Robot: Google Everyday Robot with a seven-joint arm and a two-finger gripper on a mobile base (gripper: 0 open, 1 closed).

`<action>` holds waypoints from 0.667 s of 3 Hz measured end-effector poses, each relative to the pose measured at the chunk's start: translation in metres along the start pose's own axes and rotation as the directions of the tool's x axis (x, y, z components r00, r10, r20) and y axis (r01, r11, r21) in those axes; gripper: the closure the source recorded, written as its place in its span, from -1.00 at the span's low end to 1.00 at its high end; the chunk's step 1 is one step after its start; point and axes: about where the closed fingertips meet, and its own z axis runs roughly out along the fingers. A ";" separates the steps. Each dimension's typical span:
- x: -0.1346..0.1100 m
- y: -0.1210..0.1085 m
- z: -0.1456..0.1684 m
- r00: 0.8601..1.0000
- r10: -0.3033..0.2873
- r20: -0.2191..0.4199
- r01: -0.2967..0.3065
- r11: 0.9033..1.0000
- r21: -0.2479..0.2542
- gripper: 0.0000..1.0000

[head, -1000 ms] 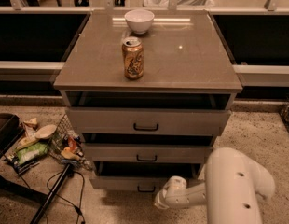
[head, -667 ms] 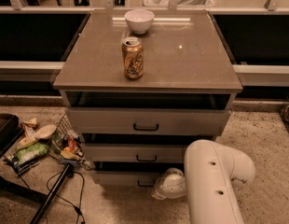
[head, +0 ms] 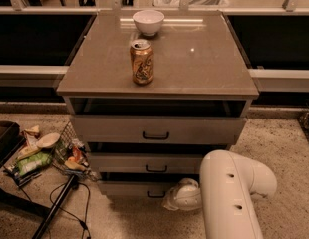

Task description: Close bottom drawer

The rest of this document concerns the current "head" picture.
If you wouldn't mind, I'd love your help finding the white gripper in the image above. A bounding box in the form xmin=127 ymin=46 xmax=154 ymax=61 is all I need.
xmin=162 ymin=178 xmax=202 ymax=211

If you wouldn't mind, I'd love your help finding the grey drawer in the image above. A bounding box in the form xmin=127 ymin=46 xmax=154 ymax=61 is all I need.
xmin=70 ymin=115 xmax=246 ymax=145
xmin=97 ymin=172 xmax=200 ymax=199
xmin=88 ymin=153 xmax=206 ymax=174

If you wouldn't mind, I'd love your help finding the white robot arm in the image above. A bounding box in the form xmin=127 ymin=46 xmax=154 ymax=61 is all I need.
xmin=162 ymin=150 xmax=277 ymax=239

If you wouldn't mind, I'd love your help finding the grey drawer cabinet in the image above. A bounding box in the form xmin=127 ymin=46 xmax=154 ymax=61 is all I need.
xmin=56 ymin=10 xmax=260 ymax=197

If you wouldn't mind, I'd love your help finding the black tripod pole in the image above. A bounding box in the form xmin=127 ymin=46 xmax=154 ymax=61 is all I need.
xmin=32 ymin=175 xmax=78 ymax=239

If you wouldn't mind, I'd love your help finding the gold soda can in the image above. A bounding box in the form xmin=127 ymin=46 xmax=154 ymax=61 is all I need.
xmin=130 ymin=39 xmax=154 ymax=85

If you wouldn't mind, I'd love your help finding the small white dish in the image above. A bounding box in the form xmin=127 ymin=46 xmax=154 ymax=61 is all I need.
xmin=36 ymin=132 xmax=60 ymax=148

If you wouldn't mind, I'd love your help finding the green snack bag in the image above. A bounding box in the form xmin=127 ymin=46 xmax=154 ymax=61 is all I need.
xmin=17 ymin=152 xmax=52 ymax=176

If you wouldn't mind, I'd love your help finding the yellow snack bag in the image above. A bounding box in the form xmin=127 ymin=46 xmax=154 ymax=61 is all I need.
xmin=17 ymin=146 xmax=40 ymax=160

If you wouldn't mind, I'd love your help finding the white ceramic bowl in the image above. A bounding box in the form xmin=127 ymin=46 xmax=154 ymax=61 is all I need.
xmin=133 ymin=10 xmax=164 ymax=36

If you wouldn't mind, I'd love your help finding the black case on floor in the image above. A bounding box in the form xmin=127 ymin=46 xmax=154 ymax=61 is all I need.
xmin=0 ymin=121 xmax=25 ymax=168

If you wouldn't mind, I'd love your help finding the black cable on floor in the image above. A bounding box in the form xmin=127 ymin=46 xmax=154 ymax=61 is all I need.
xmin=18 ymin=180 xmax=93 ymax=239

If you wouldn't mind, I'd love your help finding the wire basket on floor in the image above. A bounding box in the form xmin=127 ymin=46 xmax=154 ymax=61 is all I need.
xmin=53 ymin=122 xmax=98 ymax=181

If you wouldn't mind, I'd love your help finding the black wire basket right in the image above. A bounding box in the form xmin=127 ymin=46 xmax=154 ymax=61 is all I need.
xmin=298 ymin=108 xmax=309 ymax=143

